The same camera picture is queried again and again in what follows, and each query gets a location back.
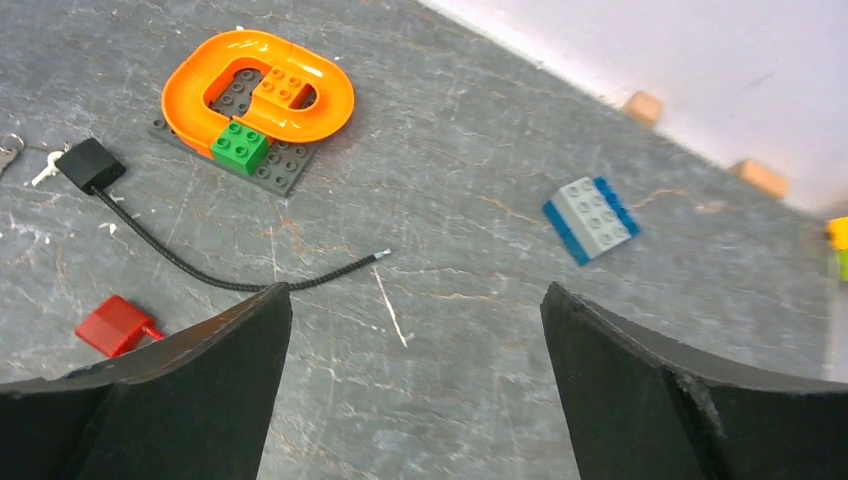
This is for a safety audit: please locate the small wooden block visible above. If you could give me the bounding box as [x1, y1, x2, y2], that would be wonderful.
[621, 90, 664, 129]
[728, 159, 789, 199]

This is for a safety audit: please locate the red key with cord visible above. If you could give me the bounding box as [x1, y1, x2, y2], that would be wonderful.
[75, 295, 166, 358]

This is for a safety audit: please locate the dark flat base plate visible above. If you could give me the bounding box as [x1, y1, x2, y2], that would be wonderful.
[147, 68, 325, 199]

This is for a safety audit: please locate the multicolour toy brick stack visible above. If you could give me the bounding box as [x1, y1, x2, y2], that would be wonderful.
[825, 216, 848, 282]

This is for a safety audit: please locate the green toy brick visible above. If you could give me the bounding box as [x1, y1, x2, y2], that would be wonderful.
[210, 121, 270, 177]

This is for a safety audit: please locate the black key with cord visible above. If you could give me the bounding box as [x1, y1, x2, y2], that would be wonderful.
[26, 137, 393, 293]

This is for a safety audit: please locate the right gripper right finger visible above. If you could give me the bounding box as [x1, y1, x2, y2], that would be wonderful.
[540, 283, 847, 479]

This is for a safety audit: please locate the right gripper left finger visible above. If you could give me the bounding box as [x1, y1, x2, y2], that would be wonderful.
[1, 283, 292, 479]

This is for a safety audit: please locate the brass padlock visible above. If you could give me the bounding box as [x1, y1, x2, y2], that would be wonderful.
[0, 133, 26, 177]

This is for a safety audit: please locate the blue toy brick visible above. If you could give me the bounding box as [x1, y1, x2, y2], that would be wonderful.
[542, 176, 641, 266]

